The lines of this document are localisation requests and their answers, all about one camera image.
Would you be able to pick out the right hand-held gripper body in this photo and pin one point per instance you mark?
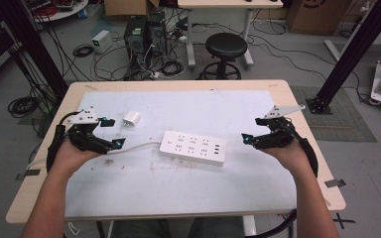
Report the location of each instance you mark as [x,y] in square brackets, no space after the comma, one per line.
[274,137]

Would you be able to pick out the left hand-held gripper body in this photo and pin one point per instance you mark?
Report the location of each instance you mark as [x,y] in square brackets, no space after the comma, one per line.
[84,137]

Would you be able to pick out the white charger plug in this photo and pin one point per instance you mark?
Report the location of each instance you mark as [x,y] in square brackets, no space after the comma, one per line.
[131,119]

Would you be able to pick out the white power strip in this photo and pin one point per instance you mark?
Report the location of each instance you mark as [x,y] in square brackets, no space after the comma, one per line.
[193,147]

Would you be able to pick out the person's left hand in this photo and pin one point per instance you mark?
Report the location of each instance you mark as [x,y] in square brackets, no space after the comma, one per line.
[69,157]

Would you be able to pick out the person's right hand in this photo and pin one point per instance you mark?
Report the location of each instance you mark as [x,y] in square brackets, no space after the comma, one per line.
[289,157]

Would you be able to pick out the grey tape strip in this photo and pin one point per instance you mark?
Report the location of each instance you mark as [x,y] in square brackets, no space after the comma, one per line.
[335,183]
[29,174]

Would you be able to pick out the grey floor mat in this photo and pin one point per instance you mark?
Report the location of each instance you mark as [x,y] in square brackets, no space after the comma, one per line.
[340,115]

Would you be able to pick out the white table mat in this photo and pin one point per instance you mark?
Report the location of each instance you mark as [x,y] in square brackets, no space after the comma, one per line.
[182,188]

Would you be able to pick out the white power supply box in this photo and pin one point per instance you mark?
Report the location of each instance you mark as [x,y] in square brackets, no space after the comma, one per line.
[101,40]

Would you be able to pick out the black round stool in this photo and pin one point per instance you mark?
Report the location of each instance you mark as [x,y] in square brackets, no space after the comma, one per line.
[226,45]

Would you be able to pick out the black computer tower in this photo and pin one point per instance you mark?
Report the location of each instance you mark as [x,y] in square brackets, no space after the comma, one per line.
[135,39]
[157,33]

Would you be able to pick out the round white table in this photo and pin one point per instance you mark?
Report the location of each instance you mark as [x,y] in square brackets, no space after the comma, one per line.
[63,13]

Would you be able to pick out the large cardboard box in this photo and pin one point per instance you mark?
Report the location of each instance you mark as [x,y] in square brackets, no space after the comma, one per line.
[317,15]

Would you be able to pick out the white desk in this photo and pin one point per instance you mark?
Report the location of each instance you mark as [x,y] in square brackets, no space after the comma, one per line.
[228,3]

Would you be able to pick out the black metal frame post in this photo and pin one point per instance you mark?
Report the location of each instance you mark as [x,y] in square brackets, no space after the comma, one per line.
[354,53]
[34,49]

